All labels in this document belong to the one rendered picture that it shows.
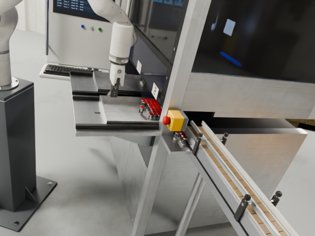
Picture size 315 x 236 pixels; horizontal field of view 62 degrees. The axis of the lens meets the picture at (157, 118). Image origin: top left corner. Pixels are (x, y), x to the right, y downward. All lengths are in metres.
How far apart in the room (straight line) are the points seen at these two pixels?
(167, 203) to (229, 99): 0.74
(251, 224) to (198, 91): 0.61
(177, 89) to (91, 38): 1.05
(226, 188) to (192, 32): 0.62
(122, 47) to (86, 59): 1.01
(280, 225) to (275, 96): 0.74
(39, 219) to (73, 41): 1.25
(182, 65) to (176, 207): 0.94
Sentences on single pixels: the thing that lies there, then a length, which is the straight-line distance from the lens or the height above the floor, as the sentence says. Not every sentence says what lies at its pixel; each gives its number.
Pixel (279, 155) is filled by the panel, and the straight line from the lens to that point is 1.87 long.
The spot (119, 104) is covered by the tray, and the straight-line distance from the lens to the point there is 1.48.
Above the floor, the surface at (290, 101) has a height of 1.09.
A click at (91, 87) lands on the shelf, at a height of 0.88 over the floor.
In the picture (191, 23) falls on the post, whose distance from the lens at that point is 1.11.
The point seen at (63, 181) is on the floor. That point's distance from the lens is 2.24.
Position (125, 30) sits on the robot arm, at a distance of 1.11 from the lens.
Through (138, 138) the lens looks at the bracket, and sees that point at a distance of 1.40.
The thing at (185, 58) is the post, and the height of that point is 1.27.
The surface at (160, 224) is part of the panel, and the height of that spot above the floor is 0.18.
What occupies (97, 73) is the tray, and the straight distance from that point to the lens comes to 1.79.
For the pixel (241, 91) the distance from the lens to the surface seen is 1.37.
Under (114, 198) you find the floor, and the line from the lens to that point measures 2.13.
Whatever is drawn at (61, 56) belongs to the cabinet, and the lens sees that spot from 2.13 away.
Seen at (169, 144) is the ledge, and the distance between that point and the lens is 1.24.
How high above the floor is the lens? 1.57
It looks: 29 degrees down
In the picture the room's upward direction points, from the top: 14 degrees clockwise
